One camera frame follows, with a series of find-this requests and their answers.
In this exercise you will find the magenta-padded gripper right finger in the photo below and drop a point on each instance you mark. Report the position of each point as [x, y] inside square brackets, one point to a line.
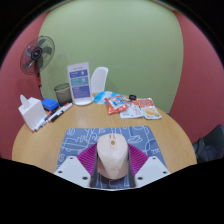
[151, 168]

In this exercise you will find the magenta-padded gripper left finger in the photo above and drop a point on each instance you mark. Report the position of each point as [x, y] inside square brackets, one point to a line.
[73, 168]

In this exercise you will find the beige computer mouse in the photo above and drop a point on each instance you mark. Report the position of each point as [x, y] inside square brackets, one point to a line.
[112, 156]

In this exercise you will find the blue patterned mouse pad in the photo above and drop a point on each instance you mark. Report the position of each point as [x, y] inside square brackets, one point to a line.
[80, 138]

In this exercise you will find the black-capped whiteboard marker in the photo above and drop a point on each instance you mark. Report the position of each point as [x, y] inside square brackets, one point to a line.
[46, 119]
[62, 112]

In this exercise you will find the white and orange snack packet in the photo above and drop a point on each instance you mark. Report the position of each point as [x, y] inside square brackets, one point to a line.
[150, 109]

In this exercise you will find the flat white snack packet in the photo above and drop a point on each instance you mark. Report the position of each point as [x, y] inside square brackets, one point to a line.
[130, 111]

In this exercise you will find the black office chair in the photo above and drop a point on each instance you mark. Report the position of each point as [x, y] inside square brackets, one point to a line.
[210, 146]

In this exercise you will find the blue whiteboard eraser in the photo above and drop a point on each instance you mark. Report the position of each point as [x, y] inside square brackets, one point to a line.
[50, 104]

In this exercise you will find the white tissue box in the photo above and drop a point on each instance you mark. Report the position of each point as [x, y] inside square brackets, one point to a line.
[31, 113]

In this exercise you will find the red snack packet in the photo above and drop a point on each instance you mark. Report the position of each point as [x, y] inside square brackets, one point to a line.
[116, 105]

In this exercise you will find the small black object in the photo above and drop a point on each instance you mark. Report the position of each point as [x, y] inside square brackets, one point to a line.
[132, 97]

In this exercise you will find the dark mesh pen cup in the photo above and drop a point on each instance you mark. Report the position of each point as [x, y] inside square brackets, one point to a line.
[63, 95]

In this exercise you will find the blue snack packet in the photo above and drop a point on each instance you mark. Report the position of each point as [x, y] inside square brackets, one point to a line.
[101, 96]

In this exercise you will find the white and blue sign stand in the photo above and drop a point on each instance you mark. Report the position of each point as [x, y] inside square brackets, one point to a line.
[80, 83]

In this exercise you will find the white chair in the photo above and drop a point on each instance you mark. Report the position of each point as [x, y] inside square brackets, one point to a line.
[99, 78]

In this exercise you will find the red standing fan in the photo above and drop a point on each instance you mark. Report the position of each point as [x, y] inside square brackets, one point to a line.
[36, 53]

